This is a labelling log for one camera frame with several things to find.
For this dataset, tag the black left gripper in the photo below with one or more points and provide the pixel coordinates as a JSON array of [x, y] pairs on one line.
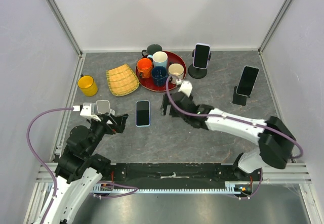
[[112, 128]]

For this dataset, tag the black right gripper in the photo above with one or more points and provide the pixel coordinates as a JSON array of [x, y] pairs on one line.
[[164, 106]]

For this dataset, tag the light blue cased phone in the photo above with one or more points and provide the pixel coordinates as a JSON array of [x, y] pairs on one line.
[[143, 116]]

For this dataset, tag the clear cased black phone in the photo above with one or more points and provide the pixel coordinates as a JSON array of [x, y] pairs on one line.
[[247, 81]]

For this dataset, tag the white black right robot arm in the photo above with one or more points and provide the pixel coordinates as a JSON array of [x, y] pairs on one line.
[[274, 141]]

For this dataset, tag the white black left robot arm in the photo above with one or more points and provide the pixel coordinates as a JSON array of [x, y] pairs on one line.
[[79, 168]]

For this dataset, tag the white phone stand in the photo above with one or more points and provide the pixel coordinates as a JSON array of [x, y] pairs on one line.
[[103, 106]]

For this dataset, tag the black round-base phone stand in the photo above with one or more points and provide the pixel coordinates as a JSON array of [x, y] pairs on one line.
[[195, 72]]

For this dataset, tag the lavender cased phone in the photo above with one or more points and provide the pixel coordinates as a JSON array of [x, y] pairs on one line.
[[201, 55]]

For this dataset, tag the black block phone stand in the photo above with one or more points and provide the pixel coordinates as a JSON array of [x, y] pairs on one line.
[[239, 99]]

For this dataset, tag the dark blue mug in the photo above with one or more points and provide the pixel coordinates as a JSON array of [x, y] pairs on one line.
[[159, 75]]

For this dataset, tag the cream dimpled mug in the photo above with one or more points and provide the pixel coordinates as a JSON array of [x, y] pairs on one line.
[[176, 71]]

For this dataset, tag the woven bamboo tray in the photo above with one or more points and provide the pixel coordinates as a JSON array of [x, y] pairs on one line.
[[122, 80]]

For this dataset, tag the orange mug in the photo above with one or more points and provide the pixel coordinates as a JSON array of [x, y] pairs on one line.
[[144, 68]]

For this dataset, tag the yellow mug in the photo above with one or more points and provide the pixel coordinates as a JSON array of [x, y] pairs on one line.
[[87, 85]]

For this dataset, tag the light blue mug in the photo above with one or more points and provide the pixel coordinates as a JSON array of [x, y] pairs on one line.
[[159, 58]]

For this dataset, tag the red round tray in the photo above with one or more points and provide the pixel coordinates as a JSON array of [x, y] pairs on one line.
[[148, 82]]

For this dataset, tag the dark grey mug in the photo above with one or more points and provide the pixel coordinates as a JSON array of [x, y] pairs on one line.
[[151, 50]]

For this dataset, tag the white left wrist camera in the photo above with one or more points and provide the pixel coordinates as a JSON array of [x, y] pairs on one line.
[[87, 111]]

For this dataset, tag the grey slotted cable duct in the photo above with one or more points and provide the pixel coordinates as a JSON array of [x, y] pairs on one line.
[[106, 188]]

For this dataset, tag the left aluminium frame post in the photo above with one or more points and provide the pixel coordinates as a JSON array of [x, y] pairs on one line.
[[63, 24]]

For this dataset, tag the aluminium frame post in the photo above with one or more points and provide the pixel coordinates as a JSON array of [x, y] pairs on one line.
[[274, 25], [63, 24]]

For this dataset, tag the right aluminium frame post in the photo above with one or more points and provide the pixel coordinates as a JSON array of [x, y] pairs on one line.
[[274, 25]]

